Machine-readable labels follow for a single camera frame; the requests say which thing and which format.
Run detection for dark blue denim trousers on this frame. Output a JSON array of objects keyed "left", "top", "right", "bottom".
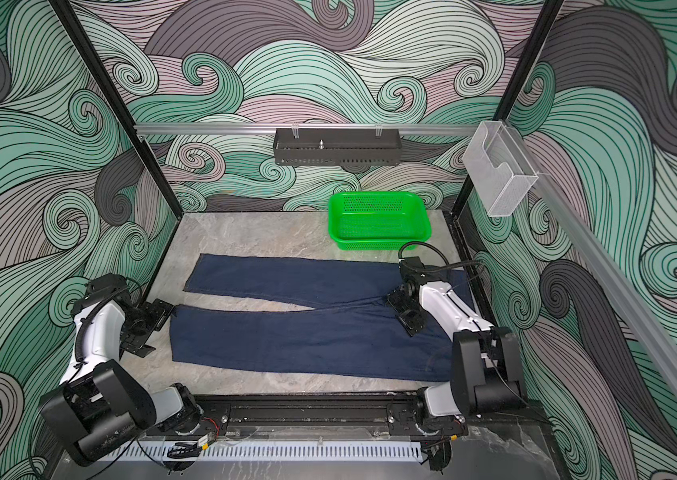
[{"left": 170, "top": 254, "right": 452, "bottom": 383}]

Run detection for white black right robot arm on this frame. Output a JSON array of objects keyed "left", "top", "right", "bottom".
[{"left": 387, "top": 257, "right": 528, "bottom": 417}]

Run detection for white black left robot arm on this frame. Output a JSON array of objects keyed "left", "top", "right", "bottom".
[{"left": 40, "top": 274, "right": 202, "bottom": 467}]

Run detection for green plastic laundry basket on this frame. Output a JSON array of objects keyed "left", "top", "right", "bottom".
[{"left": 328, "top": 191, "right": 433, "bottom": 251}]

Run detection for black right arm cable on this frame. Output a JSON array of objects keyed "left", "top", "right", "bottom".
[{"left": 397, "top": 240, "right": 488, "bottom": 283}]

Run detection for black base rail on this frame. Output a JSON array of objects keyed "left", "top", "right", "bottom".
[{"left": 196, "top": 391, "right": 547, "bottom": 440}]

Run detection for white slotted cable duct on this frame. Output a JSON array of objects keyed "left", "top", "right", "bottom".
[{"left": 102, "top": 440, "right": 424, "bottom": 463}]

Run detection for clear plastic wall holder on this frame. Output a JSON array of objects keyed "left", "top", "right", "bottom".
[{"left": 463, "top": 121, "right": 539, "bottom": 218}]

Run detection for aluminium rail back wall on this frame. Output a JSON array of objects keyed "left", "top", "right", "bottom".
[{"left": 134, "top": 122, "right": 478, "bottom": 137}]

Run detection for aluminium rail wall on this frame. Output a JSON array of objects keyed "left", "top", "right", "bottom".
[
  {"left": 507, "top": 126, "right": 677, "bottom": 398},
  {"left": 134, "top": 122, "right": 478, "bottom": 137}
]

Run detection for aluminium rail right wall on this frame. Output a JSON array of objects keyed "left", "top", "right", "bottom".
[{"left": 507, "top": 126, "right": 677, "bottom": 398}]

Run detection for black corner frame post right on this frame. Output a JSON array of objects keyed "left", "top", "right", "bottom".
[{"left": 453, "top": 1, "right": 564, "bottom": 219}]

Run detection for black corner frame post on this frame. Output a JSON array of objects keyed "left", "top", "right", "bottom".
[
  {"left": 453, "top": 1, "right": 564, "bottom": 219},
  {"left": 48, "top": 0, "right": 184, "bottom": 220}
]

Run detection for black corner frame post left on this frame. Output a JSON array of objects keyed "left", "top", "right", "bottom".
[{"left": 48, "top": 0, "right": 184, "bottom": 220}]

